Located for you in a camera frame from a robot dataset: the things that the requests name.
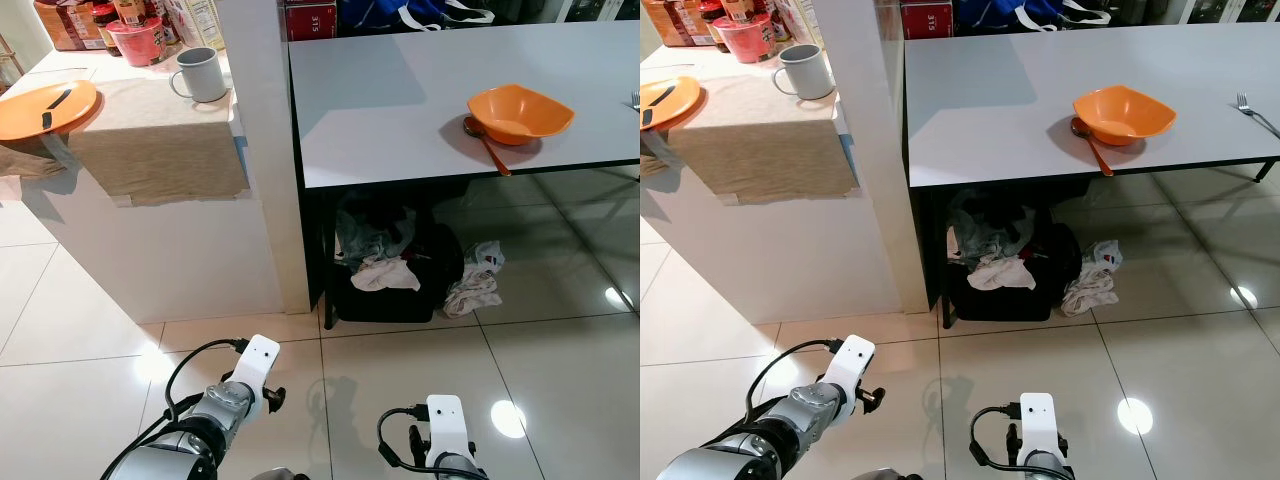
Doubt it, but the grey plastic mug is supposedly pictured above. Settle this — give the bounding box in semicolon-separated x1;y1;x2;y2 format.
169;47;231;105
772;43;837;102

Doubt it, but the white counter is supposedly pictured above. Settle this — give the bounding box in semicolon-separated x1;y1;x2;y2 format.
0;45;286;326
640;42;903;326

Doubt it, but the white crumpled cloth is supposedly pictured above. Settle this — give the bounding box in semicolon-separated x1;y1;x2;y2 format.
964;254;1038;294
349;254;423;294

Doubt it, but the black bag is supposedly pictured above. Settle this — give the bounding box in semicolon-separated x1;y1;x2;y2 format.
329;190;467;324
944;190;1085;324

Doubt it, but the white cloth with print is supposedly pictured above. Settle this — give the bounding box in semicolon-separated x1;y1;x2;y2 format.
443;240;507;320
1060;240;1125;320

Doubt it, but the beige cloth mat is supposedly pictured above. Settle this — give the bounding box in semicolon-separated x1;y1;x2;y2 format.
63;74;252;208
664;74;860;208

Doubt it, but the grey table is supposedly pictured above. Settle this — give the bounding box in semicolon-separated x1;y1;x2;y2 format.
287;20;641;331
904;22;1280;331

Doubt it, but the brown spoon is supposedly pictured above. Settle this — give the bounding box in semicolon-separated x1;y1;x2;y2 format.
461;116;514;178
1069;117;1116;178

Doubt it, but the orange plate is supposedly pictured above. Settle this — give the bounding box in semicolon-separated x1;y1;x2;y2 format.
0;80;101;142
640;76;707;132

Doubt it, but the orange bowl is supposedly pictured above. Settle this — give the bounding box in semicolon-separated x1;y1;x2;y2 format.
467;83;577;147
1072;84;1179;148

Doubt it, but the red box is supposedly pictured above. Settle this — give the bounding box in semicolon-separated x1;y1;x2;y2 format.
900;0;955;41
286;0;339;42

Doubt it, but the red instant noodle cup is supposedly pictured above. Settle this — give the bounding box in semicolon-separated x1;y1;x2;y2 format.
107;17;167;69
711;11;777;64

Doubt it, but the white food box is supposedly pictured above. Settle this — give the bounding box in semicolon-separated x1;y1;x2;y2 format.
163;0;227;53
774;0;817;47

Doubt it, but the orange snack packet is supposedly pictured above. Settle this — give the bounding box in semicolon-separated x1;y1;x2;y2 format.
643;0;703;48
34;0;93;52

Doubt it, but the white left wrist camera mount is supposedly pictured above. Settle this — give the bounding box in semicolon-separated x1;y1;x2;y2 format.
819;335;877;421
224;334;282;421

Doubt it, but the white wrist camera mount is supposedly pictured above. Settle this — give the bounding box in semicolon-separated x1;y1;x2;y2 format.
224;334;282;421
424;394;477;471
1013;392;1062;471
819;335;877;421

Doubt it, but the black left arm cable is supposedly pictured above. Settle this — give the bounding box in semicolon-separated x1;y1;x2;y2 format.
160;338;251;431
745;338;846;426

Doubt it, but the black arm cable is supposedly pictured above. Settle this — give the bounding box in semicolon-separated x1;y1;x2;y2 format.
967;402;1021;469
376;404;431;471
745;338;846;426
160;338;251;431

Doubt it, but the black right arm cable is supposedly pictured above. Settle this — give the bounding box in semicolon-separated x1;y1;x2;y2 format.
967;402;1021;469
376;404;431;471

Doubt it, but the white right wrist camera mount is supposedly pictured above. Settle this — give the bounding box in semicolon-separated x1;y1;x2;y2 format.
424;394;477;471
1013;392;1062;471

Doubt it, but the blue bag with white straps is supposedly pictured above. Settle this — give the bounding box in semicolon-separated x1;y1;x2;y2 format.
338;0;497;33
955;0;1112;32

